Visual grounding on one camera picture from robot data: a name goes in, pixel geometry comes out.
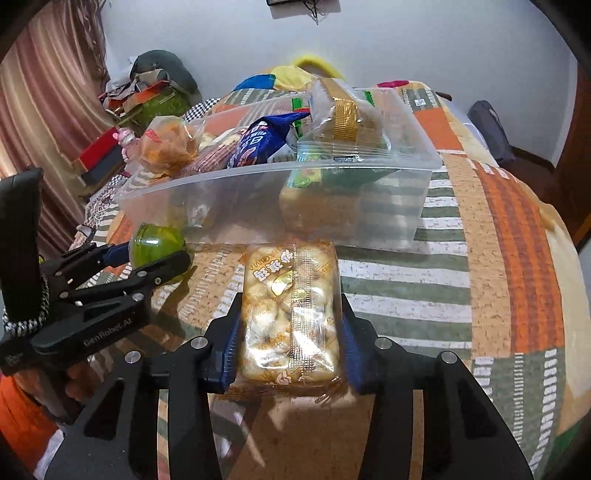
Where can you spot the clear plastic storage bin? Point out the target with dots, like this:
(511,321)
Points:
(366,198)

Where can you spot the clear bag orange fried snacks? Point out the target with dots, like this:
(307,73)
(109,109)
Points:
(169,144)

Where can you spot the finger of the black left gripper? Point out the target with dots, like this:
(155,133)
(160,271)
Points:
(79,265)
(142,280)

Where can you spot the green patterned bag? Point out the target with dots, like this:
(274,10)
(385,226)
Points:
(168,102)

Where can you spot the red and black box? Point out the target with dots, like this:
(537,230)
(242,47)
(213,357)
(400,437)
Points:
(100,160)

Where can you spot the blue red snack bag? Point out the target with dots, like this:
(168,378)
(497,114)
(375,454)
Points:
(263,139)

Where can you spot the green jelly cup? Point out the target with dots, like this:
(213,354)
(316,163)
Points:
(151,242)

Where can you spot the pink plush toy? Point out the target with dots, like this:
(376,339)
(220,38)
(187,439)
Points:
(127,140)

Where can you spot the plastic bread loaf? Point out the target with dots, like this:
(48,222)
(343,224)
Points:
(316,203)

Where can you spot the person's left hand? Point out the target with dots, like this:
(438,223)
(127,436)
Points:
(63,393)

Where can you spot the brick pattern snack pack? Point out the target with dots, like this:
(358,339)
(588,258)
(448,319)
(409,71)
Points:
(214,159)

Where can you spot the yellow pillow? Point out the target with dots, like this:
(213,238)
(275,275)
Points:
(304,69)

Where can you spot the dark grey backpack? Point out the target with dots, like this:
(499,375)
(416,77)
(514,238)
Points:
(486,120)

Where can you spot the clear pack small pastries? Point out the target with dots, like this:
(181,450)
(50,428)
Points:
(288,338)

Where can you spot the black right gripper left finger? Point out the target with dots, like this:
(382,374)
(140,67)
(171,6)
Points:
(115,436)

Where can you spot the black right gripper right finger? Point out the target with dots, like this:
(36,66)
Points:
(431,419)

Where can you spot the small black wall monitor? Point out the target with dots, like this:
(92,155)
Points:
(282,2)

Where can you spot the brown wooden door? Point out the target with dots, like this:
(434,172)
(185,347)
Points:
(574,170)

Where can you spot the patchwork striped bed blanket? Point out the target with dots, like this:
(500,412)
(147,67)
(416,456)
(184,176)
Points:
(492,274)

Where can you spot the striped brown curtain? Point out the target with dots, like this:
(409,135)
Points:
(51,79)

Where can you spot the gold banded clear pastry bag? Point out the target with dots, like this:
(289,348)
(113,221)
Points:
(344,125)

